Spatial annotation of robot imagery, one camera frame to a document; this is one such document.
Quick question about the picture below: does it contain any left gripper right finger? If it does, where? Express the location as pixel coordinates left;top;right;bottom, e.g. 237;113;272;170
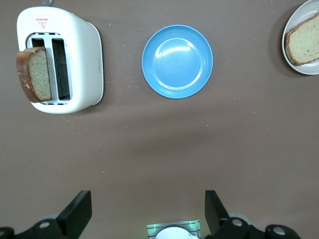
204;190;300;239

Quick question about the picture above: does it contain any white two-slot toaster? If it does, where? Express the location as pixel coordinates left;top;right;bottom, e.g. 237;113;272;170
16;0;104;115

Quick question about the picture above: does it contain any brown bread slice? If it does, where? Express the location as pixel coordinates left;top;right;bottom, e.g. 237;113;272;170
16;46;52;103
284;12;319;67

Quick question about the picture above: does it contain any blue plate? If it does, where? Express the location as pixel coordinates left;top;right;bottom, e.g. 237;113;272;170
141;24;214;100

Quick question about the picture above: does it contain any beige plate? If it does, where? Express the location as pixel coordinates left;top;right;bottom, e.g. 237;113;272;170
281;0;319;76

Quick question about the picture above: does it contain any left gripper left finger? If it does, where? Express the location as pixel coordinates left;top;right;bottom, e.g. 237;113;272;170
0;190;92;239

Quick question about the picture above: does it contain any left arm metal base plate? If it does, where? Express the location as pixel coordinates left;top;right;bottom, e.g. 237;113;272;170
146;219;201;239

